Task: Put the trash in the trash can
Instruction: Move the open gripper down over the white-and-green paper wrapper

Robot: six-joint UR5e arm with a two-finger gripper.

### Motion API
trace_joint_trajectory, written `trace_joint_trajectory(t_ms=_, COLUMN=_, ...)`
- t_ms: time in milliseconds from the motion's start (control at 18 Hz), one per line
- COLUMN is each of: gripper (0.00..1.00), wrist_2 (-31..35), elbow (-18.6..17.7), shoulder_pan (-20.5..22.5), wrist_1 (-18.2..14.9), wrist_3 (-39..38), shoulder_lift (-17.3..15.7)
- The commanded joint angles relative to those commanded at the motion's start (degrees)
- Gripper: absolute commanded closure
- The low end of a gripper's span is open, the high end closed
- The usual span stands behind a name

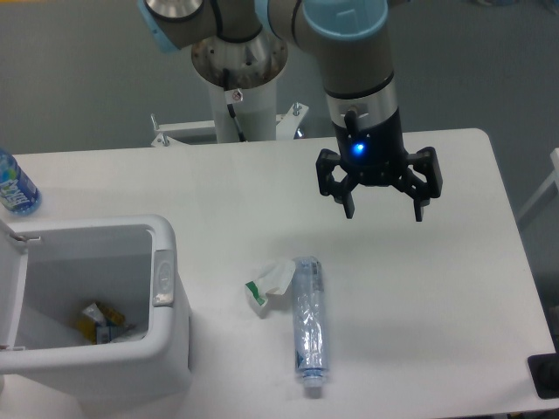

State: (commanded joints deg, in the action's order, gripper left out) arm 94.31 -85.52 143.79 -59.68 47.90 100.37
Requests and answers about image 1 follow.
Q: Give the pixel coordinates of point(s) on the white frame at right edge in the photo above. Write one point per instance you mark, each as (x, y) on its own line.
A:
(543, 196)

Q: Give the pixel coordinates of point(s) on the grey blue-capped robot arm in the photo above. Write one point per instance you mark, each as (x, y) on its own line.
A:
(349, 40)

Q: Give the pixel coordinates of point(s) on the white plastic trash can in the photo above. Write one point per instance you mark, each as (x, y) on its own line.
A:
(127, 262)

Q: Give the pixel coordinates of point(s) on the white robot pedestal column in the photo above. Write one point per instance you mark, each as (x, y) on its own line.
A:
(242, 79)

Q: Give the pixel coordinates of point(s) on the black object at table edge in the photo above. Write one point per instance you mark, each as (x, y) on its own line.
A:
(544, 371)

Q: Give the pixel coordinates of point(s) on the white pedestal base frame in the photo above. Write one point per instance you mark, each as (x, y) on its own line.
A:
(287, 127)

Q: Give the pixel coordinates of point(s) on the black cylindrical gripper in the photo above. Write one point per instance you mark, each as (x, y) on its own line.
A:
(371, 153)

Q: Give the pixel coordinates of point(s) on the blue labelled water bottle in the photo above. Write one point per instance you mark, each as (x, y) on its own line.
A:
(19, 195)

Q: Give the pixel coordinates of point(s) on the yellow white trash in bin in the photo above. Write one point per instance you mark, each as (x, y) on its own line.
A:
(100, 324)

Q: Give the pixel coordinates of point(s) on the white green paper wrapper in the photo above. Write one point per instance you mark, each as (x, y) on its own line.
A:
(273, 279)

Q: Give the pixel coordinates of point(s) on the crushed clear plastic bottle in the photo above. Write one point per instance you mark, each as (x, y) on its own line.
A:
(310, 325)

